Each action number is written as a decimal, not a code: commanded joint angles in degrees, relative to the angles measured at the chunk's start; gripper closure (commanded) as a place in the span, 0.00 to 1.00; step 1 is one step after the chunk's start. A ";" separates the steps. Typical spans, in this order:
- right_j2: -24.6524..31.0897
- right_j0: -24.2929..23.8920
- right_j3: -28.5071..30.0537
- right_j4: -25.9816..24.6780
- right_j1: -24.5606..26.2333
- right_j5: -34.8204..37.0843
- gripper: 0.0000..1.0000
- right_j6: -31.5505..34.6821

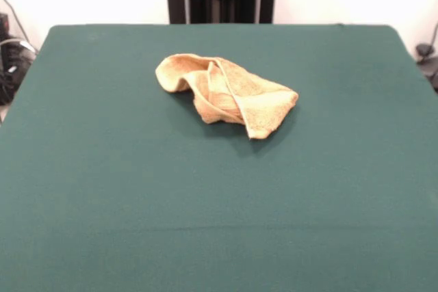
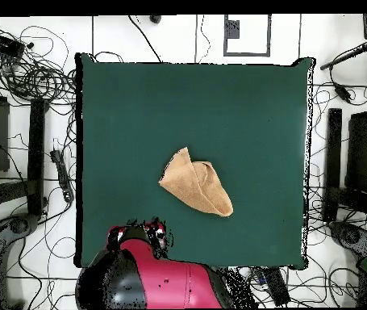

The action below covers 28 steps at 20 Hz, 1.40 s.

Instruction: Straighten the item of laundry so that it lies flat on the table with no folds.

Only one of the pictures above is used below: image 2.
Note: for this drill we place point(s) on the dark green tablecloth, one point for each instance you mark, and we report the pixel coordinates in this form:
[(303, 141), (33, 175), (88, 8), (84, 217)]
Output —
[(170, 113)]

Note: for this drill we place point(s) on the black power adapter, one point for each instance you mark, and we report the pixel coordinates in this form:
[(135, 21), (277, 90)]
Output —
[(342, 93)]

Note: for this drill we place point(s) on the black switch box with ports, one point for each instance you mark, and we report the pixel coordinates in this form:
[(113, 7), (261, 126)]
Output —
[(2, 43)]

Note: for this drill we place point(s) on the black power strip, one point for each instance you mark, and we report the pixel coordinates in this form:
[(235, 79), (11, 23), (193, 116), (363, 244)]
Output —
[(276, 287), (62, 174)]

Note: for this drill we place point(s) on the black tripod rod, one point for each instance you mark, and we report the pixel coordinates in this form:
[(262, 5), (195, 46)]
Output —
[(347, 55)]

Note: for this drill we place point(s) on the black metal stand frame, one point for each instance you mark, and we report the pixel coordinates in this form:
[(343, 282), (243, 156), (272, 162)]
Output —
[(333, 145), (36, 145)]

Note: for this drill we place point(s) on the tan terry towel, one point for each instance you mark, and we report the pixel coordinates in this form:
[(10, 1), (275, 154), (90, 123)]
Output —
[(196, 190)]

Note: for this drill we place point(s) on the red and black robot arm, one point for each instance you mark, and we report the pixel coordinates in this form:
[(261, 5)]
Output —
[(170, 284)]

